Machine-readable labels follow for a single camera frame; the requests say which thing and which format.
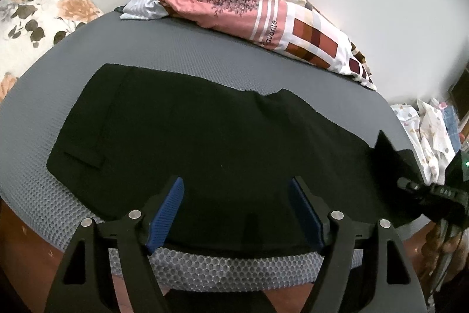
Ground floral white pillow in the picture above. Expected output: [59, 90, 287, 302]
[0, 0, 103, 99]

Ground person right hand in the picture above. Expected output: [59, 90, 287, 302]
[417, 225, 468, 288]

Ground brown wooden furniture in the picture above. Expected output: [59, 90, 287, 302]
[449, 67, 469, 118]

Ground pink patterned blanket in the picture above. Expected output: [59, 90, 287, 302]
[159, 0, 376, 90]

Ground white dotted cloth pile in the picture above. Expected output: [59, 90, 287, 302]
[391, 99, 461, 184]

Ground light blue striped cloth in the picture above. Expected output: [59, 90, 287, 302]
[119, 0, 169, 21]

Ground black pants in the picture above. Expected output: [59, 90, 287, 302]
[47, 64, 419, 259]

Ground grey mesh mattress pad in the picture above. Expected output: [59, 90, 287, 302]
[1, 12, 414, 249]

